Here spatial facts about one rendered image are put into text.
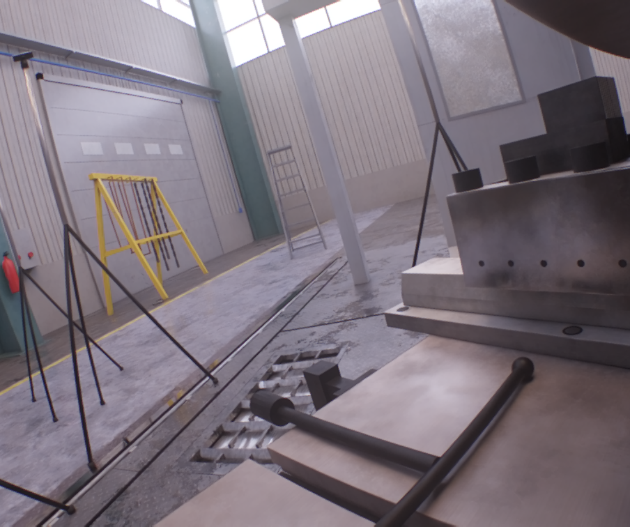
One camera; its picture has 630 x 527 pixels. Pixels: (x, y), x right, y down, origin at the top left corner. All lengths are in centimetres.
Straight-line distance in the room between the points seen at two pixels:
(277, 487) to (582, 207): 69
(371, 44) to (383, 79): 127
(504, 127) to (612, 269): 240
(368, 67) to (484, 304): 1317
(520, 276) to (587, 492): 43
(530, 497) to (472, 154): 266
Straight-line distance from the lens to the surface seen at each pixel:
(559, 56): 325
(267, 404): 88
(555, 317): 92
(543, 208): 76
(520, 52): 319
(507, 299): 97
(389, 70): 1384
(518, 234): 80
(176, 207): 1123
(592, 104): 84
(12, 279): 627
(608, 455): 64
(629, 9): 49
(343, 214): 316
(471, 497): 59
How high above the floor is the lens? 73
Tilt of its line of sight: 11 degrees down
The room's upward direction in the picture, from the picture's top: 16 degrees counter-clockwise
